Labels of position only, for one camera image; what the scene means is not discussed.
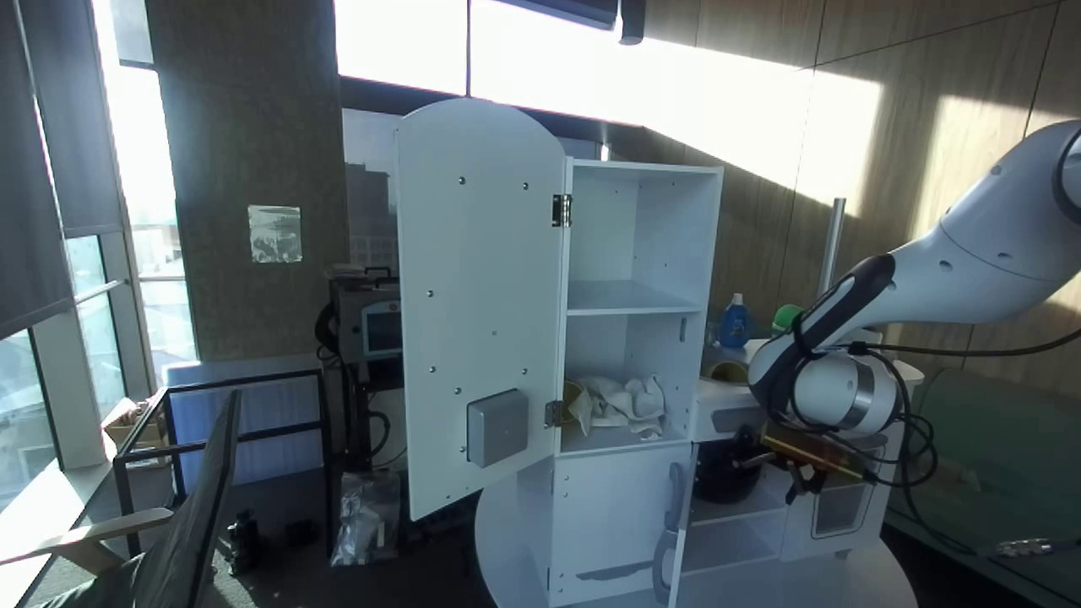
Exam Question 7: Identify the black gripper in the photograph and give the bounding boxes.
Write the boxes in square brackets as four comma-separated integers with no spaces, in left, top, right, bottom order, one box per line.
[788,454,873,505]

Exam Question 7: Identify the black bowl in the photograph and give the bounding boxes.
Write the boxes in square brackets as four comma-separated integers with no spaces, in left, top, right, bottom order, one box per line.
[693,440,769,505]

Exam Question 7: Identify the yellow toy in sink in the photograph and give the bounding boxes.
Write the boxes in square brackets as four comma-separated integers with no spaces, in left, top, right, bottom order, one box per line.
[706,355,761,384]

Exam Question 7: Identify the narrow white cabinet door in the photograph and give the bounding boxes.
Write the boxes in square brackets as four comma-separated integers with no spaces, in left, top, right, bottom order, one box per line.
[546,444,693,608]

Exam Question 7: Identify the grey box on door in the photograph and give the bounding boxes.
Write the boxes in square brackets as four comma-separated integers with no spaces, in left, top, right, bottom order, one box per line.
[464,384,535,474]

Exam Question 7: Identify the tall white rounded cupboard door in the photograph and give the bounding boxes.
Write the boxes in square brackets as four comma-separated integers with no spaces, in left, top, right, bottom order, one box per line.
[390,95,575,522]

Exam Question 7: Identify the grey drawer front panel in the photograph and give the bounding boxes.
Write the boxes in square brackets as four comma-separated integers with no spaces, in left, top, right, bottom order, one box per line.
[708,400,789,440]

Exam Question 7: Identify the green toy food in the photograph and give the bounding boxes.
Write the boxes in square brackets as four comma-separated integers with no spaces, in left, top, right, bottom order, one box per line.
[768,299,809,338]

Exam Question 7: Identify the blue soap bottle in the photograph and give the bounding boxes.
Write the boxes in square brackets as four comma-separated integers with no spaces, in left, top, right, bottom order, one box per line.
[717,289,757,355]

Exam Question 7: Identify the white crumpled cloth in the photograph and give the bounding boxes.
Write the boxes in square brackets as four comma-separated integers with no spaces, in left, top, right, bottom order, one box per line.
[546,370,672,440]

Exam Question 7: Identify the grey metal pole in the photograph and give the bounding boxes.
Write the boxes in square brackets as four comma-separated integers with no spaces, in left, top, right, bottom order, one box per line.
[818,195,849,328]

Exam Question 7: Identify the white toy kitchen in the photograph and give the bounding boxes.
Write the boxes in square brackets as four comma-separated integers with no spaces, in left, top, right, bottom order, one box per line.
[509,154,929,608]

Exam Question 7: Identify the clear plastic bag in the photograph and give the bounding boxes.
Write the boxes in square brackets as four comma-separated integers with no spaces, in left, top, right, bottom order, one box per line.
[327,470,404,566]

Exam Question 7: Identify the grey machine with screen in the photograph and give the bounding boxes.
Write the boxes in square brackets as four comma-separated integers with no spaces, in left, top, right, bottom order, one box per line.
[320,262,404,399]

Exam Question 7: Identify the wooden folding chair dark fabric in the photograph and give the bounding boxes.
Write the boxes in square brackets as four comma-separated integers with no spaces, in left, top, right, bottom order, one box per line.
[0,384,246,608]

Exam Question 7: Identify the cardboard box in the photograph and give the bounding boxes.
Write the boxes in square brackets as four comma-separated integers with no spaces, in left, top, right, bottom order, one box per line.
[101,393,173,454]

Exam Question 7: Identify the dark roller blind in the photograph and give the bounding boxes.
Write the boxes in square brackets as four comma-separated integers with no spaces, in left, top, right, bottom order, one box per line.
[20,0,128,239]
[0,0,78,342]

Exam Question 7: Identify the black metal rail frame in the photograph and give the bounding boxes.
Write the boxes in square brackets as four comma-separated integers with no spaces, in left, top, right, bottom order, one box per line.
[107,366,345,558]

